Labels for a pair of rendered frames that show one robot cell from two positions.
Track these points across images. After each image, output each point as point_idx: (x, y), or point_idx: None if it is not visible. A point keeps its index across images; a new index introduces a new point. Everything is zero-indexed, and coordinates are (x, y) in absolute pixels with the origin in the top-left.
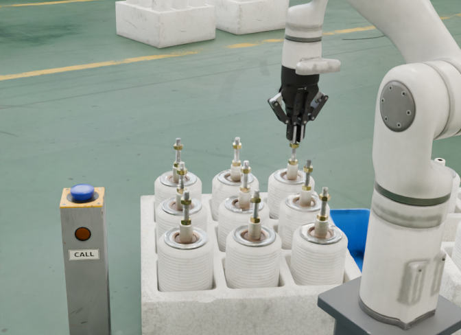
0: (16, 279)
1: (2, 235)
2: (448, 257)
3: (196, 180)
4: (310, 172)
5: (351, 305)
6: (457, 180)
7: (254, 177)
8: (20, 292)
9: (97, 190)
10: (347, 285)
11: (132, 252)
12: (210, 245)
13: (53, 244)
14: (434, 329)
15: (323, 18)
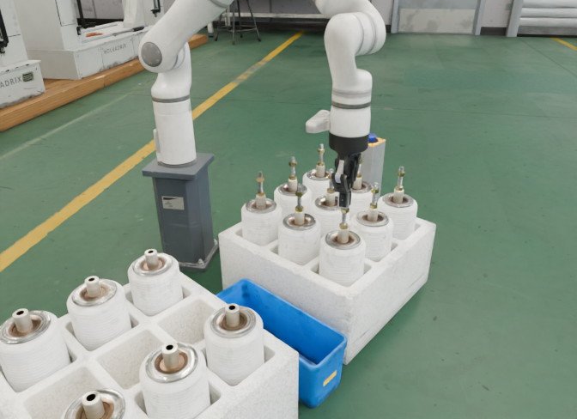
0: (456, 236)
1: (526, 249)
2: (183, 283)
3: (386, 203)
4: (297, 197)
5: (196, 155)
6: (205, 324)
7: (364, 226)
8: (437, 233)
9: (371, 143)
10: (204, 160)
11: (452, 286)
12: (306, 179)
13: (495, 262)
14: (155, 160)
15: (335, 83)
